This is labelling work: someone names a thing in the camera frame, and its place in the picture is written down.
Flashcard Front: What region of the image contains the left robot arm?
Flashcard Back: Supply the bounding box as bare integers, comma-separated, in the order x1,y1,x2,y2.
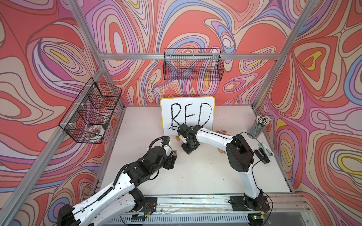
56,136,177,226

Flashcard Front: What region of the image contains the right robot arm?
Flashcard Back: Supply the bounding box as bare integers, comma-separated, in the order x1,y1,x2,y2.
177,124,264,210

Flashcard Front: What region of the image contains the whiteboard with RED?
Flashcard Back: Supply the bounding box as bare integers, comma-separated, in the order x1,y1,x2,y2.
160,97,216,136

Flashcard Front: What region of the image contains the black stapler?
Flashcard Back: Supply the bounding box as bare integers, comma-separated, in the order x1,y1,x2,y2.
254,143,274,164

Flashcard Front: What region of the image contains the cup of pencils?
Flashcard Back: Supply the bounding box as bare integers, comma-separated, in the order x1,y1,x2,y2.
248,115,270,139

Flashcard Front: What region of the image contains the tape roll in basket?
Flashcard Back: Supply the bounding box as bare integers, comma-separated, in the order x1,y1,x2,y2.
84,125,105,142

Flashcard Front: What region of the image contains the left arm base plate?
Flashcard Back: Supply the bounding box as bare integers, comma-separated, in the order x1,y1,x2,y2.
127,196,157,214

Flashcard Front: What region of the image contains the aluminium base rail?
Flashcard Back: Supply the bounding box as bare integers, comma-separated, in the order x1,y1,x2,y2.
104,193,318,226

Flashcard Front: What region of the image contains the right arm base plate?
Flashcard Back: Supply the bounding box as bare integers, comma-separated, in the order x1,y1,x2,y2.
228,196,271,212

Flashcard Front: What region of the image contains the back wire basket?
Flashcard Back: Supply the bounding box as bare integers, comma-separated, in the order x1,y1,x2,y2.
163,47,224,81

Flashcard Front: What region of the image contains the wire basket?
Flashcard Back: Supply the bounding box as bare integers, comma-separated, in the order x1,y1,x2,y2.
163,47,224,81
58,78,123,144

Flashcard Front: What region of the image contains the left wire basket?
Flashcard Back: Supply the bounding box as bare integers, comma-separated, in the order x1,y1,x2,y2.
58,78,123,144

